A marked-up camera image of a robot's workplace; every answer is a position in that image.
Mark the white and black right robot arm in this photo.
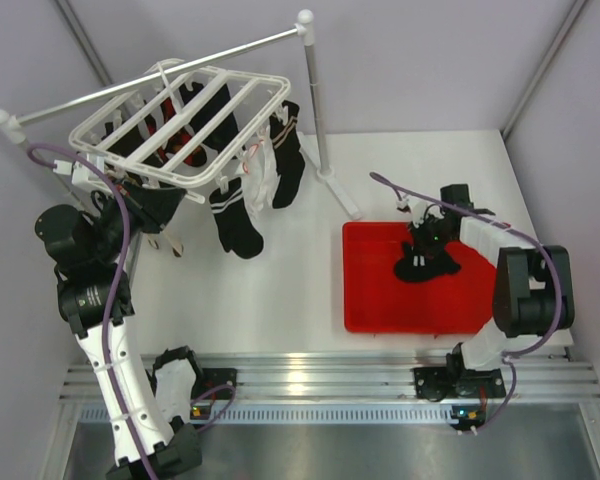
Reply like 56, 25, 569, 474
407, 184, 575, 402

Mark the white plastic clip hanger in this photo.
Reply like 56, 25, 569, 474
69, 59, 291, 204

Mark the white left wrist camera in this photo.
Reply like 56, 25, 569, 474
53, 159, 107, 192

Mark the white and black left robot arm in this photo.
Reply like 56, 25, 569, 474
35, 182, 206, 479

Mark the plain black hanging sock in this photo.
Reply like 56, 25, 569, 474
187, 82, 241, 156

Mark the black sock with white stripes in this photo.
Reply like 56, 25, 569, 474
209, 178, 264, 260

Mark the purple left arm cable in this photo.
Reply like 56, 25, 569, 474
25, 143, 237, 480

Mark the black sock with tan stripes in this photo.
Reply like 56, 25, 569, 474
270, 100, 305, 209

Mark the red plastic tray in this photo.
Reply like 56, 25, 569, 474
342, 222, 496, 336

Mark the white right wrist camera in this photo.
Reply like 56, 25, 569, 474
396, 196, 442, 226

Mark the metal drying rack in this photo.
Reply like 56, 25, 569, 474
0, 9, 362, 220

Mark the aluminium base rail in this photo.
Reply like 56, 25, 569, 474
59, 349, 600, 425

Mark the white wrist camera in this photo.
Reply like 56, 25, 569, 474
53, 159, 107, 192
396, 196, 442, 226

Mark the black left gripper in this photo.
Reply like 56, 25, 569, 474
91, 176, 186, 261

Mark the black argyle patterned sock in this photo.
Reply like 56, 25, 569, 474
144, 96, 207, 168

